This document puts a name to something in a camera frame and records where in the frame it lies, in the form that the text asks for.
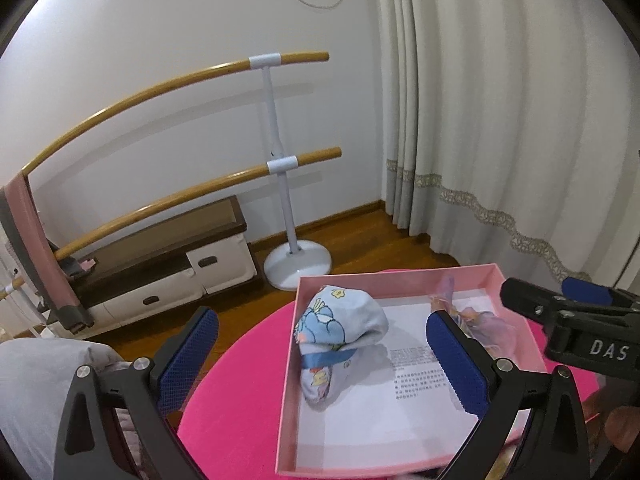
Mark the upper wooden ballet bar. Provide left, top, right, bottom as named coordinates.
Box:
left=21, top=51, right=330, bottom=177

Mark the white barre stand post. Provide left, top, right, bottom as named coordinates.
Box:
left=248, top=53, right=332, bottom=292

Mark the pink cardboard box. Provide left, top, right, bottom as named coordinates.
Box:
left=276, top=263, right=546, bottom=479

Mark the blue cartoon cloth bundle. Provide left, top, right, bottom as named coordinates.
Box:
left=293, top=285, right=388, bottom=406

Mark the pink grey hanging towel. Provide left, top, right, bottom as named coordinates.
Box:
left=1, top=172, right=94, bottom=334

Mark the wooden ballet bar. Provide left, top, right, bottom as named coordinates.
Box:
left=0, top=146, right=343, bottom=304
left=21, top=51, right=330, bottom=177

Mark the lower wooden ballet bar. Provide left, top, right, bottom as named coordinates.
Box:
left=0, top=146, right=343, bottom=304

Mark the pink round tablecloth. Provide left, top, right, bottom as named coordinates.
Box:
left=176, top=268, right=604, bottom=480

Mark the brown top storage bench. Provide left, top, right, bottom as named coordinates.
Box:
left=73, top=195, right=259, bottom=339

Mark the beige pleated curtain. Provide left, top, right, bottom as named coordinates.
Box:
left=378, top=0, right=639, bottom=290

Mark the grey bed quilt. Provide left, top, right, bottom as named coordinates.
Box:
left=1, top=338, right=125, bottom=479

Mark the person's hand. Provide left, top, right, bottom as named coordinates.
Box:
left=582, top=379, right=639, bottom=464

